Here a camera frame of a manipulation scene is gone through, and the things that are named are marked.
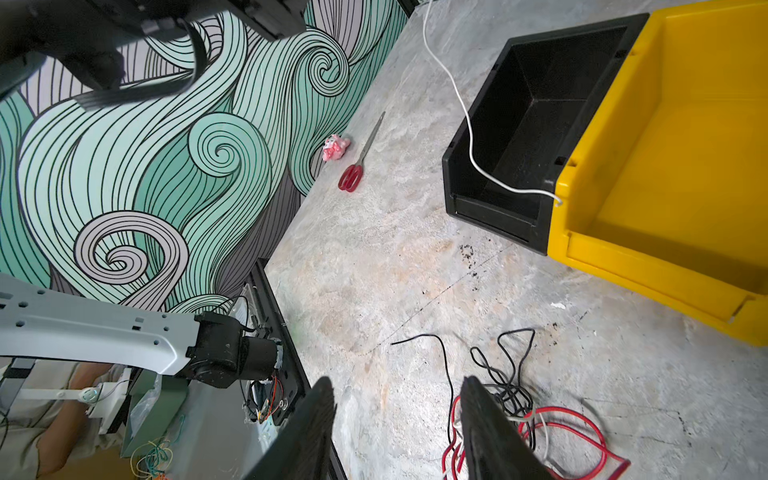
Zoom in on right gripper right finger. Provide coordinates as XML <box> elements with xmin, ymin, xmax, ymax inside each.
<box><xmin>460</xmin><ymin>376</ymin><xmax>552</xmax><ymax>480</ymax></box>

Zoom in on red handled scissors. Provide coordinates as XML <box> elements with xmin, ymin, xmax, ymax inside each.
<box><xmin>337</xmin><ymin>112</ymin><xmax>386</xmax><ymax>193</ymax></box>

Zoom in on yellow storage bin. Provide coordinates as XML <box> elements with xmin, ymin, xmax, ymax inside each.
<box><xmin>548</xmin><ymin>1</ymin><xmax>767</xmax><ymax>346</ymax></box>

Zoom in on red cable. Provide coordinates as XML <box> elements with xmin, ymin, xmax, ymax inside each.
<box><xmin>440</xmin><ymin>395</ymin><xmax>632</xmax><ymax>480</ymax></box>

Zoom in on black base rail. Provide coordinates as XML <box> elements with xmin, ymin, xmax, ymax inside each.
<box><xmin>249</xmin><ymin>259</ymin><xmax>347</xmax><ymax>479</ymax></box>

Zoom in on black cable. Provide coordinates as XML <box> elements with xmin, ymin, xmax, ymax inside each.
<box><xmin>391</xmin><ymin>328</ymin><xmax>538</xmax><ymax>451</ymax></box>

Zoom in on pink toy figurine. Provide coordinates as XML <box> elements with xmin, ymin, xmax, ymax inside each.
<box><xmin>322</xmin><ymin>134</ymin><xmax>351</xmax><ymax>162</ymax></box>

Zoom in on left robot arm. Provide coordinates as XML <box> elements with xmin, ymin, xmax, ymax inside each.
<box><xmin>1</xmin><ymin>1</ymin><xmax>306</xmax><ymax>388</ymax></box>

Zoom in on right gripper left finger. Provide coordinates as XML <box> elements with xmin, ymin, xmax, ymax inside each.
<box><xmin>243</xmin><ymin>376</ymin><xmax>338</xmax><ymax>479</ymax></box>

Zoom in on black storage bin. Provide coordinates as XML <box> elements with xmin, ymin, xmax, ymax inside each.
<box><xmin>442</xmin><ymin>13</ymin><xmax>649</xmax><ymax>255</ymax></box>

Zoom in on white cable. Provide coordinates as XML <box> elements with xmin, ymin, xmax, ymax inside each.
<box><xmin>421</xmin><ymin>0</ymin><xmax>564</xmax><ymax>208</ymax></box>

